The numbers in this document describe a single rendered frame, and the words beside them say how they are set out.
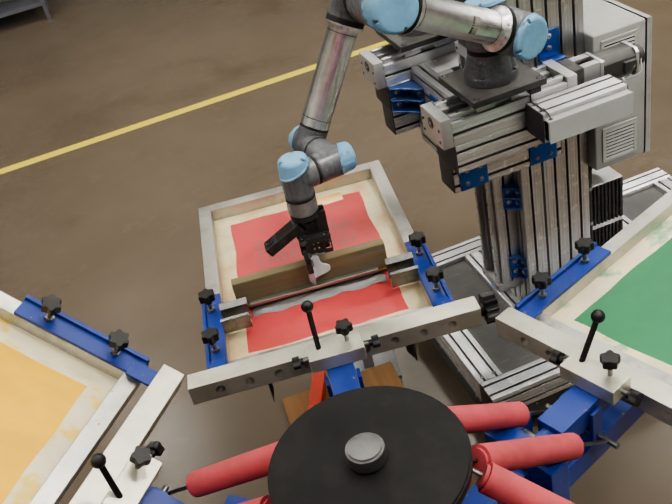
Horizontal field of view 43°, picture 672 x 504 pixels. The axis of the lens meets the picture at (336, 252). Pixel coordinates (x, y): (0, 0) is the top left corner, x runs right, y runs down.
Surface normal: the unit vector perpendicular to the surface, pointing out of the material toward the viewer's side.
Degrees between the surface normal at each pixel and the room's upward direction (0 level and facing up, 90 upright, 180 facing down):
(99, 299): 0
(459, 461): 0
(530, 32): 94
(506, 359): 0
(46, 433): 32
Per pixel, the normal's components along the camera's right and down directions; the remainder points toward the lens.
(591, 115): 0.33, 0.50
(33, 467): 0.32, -0.65
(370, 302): -0.20, -0.80
